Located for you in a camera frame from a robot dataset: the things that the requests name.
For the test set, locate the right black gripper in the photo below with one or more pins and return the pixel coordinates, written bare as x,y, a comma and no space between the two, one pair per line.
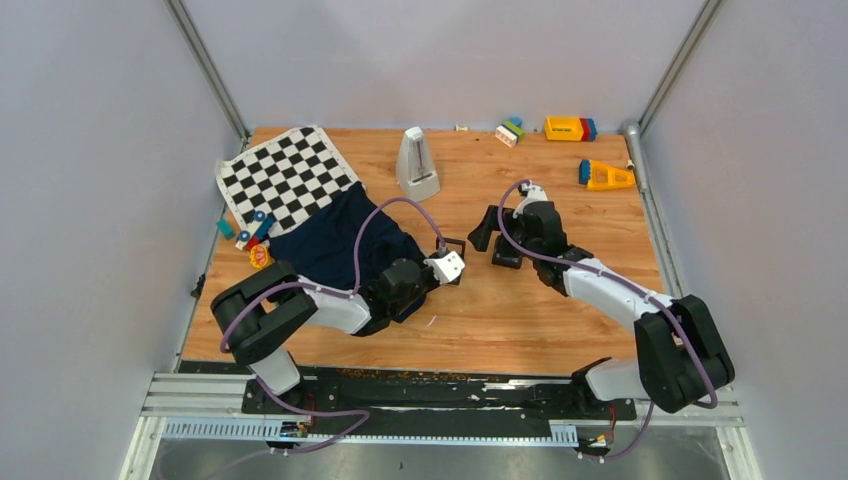
491,222

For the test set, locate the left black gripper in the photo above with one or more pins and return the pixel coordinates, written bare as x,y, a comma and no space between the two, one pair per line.
435,283

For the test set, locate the black square frame stand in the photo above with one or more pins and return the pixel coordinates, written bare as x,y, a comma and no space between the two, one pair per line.
505,255

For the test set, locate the navy blue garment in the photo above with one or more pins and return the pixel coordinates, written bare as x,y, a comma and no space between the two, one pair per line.
321,248

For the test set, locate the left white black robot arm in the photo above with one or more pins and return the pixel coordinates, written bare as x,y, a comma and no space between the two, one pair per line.
259,314

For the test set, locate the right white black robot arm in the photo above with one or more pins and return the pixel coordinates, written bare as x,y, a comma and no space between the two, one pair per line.
680,357

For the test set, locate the white metronome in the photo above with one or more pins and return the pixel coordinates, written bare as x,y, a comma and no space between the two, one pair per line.
415,171

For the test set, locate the white green blue block stack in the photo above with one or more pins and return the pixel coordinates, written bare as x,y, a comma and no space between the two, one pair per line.
510,132

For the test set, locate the yellow blue toy wedge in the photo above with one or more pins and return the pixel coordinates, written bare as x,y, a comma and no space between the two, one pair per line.
598,176

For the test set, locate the yellow toy block bin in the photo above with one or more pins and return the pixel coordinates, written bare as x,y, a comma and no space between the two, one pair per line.
566,129

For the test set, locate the red blue block pair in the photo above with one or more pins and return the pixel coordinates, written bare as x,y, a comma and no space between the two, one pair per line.
589,130

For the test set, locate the yellow red toy piece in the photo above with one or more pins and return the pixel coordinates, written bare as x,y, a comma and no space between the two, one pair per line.
259,257

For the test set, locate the black white checkerboard mat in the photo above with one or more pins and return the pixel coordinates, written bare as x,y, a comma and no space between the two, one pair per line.
289,177

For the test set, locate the blue red toy car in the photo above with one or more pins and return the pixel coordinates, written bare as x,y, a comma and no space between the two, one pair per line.
256,229

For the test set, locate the grey corner pipe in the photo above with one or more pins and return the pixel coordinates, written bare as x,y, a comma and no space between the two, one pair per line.
668,272

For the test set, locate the teal toy block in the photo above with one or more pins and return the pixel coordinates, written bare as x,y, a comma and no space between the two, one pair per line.
225,229

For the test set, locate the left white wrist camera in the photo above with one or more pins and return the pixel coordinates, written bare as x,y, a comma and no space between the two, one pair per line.
447,269

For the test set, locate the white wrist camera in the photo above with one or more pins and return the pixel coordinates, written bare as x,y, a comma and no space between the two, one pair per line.
530,193
447,269

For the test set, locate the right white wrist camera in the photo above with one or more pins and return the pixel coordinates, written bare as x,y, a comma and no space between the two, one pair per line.
530,193

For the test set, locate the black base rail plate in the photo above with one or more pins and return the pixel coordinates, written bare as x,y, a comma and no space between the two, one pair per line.
448,404

